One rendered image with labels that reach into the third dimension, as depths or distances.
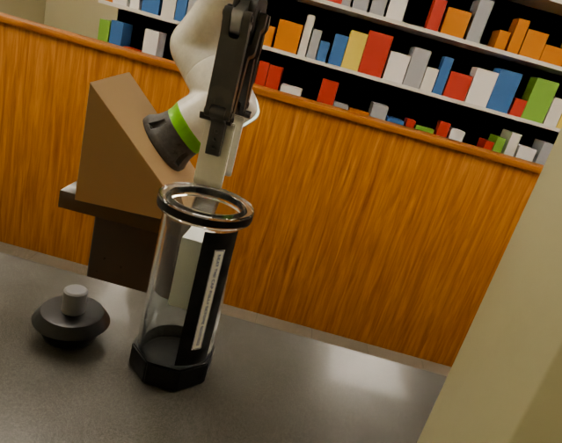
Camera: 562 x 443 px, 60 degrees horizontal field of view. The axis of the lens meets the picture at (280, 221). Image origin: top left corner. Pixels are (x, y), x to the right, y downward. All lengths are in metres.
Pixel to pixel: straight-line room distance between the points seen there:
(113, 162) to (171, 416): 0.61
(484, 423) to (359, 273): 2.19
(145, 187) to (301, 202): 1.45
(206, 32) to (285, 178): 1.33
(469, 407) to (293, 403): 0.29
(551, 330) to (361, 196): 2.10
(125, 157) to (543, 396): 0.88
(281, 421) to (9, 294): 0.41
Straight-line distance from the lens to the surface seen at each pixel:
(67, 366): 0.64
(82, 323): 0.65
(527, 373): 0.35
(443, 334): 2.78
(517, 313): 0.38
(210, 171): 0.51
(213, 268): 0.54
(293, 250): 2.50
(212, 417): 0.60
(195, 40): 1.18
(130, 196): 1.07
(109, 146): 1.05
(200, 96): 1.14
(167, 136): 1.14
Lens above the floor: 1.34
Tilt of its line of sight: 19 degrees down
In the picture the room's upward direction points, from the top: 16 degrees clockwise
